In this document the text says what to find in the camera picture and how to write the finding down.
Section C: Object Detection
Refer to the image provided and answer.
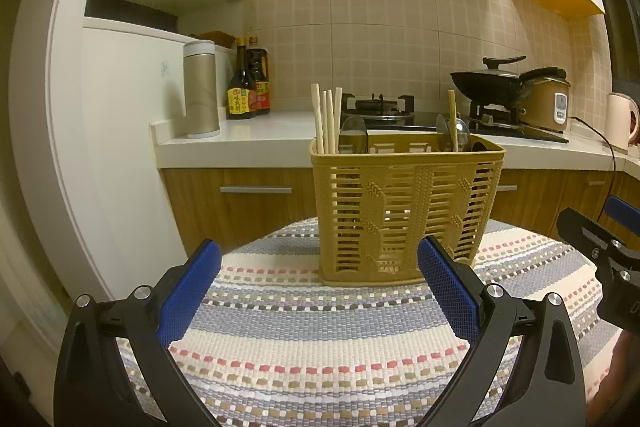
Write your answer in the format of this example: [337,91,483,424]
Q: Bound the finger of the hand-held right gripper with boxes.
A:
[604,195,640,235]
[556,206,640,335]

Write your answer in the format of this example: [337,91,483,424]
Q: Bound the yellow label sauce bottle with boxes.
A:
[227,36,257,120]

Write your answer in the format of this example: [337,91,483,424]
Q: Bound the brown box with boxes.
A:
[196,30,237,50]

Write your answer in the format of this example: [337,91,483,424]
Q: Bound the pale electric kettle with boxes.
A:
[606,92,640,154]

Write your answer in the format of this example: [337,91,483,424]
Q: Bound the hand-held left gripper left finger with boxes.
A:
[52,237,222,427]

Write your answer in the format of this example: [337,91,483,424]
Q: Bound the black power cable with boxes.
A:
[570,116,617,198]

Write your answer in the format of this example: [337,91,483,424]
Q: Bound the black wok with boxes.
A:
[450,70,526,107]

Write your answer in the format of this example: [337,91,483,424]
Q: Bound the clear grey plastic spoon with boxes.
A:
[340,116,370,155]
[435,113,471,153]

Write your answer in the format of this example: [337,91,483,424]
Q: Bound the tan plastic utensil basket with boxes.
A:
[308,136,507,286]

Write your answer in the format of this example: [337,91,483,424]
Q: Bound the striped woven mat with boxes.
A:
[112,217,623,427]

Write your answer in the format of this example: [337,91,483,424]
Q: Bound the dark window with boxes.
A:
[582,0,640,98]

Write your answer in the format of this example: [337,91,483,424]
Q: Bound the white refrigerator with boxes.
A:
[80,17,236,303]

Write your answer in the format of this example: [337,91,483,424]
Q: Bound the long metal drawer handle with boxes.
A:
[220,186,292,195]

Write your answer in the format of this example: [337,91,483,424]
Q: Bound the gold rice cooker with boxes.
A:
[517,67,572,135]

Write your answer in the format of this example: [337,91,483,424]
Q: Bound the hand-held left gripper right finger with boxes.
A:
[417,234,586,427]

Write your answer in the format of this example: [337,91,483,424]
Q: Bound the black gas stove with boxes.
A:
[340,93,571,144]

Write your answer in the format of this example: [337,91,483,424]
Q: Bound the black wok lid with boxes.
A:
[472,56,528,80]

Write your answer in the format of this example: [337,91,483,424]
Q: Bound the gold thermos bottle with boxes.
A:
[182,40,221,139]

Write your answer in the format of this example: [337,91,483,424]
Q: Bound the red label sauce bottle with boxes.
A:
[246,36,272,116]

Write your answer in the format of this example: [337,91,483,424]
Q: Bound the wooden chopstick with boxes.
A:
[333,87,344,155]
[311,83,324,155]
[447,90,459,153]

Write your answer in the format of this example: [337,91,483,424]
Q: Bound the wooden kitchen counter cabinet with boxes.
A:
[150,110,640,258]

